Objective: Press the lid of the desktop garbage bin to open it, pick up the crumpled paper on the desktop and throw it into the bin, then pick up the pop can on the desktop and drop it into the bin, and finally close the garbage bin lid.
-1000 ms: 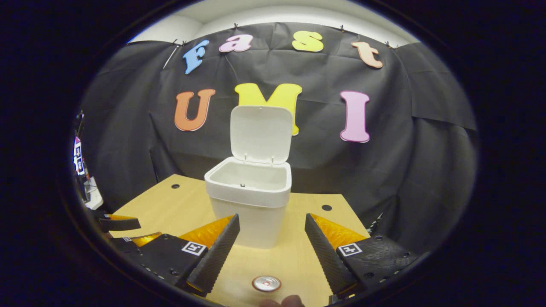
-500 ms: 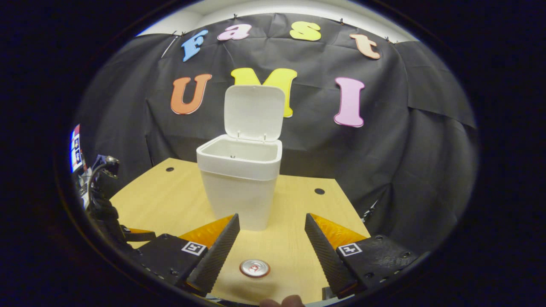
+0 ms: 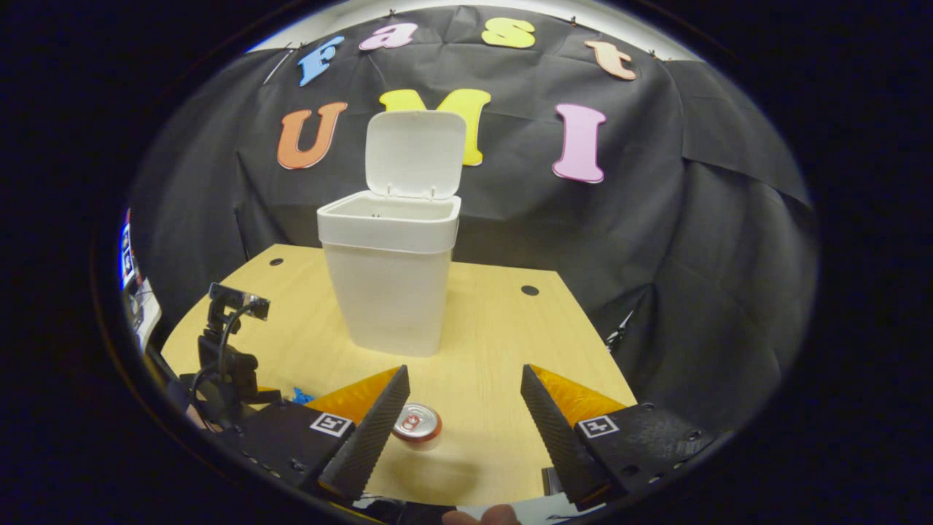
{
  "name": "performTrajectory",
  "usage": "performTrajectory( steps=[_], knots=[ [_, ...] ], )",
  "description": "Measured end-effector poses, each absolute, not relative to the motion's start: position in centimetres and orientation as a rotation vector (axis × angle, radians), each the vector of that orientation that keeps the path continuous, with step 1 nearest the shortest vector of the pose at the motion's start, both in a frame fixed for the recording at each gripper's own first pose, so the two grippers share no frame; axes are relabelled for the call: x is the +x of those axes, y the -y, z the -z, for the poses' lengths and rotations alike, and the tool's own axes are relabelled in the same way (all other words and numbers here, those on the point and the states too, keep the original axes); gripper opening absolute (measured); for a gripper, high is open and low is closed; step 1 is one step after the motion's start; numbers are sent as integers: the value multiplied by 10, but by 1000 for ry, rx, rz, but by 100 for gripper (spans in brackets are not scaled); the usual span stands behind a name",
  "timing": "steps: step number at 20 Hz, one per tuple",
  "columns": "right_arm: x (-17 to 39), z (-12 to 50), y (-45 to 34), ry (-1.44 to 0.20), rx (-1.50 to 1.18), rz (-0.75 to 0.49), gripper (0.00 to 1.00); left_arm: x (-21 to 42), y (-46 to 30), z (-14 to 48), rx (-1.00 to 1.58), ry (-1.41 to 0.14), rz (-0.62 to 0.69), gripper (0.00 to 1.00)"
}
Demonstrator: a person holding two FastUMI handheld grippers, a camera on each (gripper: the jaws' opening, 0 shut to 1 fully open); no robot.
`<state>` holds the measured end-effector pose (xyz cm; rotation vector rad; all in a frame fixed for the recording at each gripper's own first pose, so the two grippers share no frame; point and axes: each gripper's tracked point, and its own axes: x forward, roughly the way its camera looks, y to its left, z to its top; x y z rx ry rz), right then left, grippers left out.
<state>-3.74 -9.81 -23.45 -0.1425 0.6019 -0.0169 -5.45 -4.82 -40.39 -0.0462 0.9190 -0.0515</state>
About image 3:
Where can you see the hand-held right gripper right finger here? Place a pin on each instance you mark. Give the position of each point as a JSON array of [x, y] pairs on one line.
[[557, 437]]

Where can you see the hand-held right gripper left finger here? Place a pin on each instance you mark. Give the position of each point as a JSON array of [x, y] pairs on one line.
[[368, 437]]

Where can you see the red pop can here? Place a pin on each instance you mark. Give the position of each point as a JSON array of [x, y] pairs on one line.
[[417, 424]]

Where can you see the blue paper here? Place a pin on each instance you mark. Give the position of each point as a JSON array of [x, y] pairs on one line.
[[302, 397]]

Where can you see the white desktop garbage bin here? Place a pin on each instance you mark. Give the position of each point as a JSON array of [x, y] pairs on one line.
[[393, 292]]

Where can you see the wooden desktop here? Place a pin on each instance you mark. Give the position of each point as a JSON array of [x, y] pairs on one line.
[[496, 343]]

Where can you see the white side desk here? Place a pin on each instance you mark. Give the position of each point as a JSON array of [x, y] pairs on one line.
[[146, 313]]

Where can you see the computer monitor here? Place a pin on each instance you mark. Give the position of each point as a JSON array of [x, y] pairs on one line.
[[128, 255]]

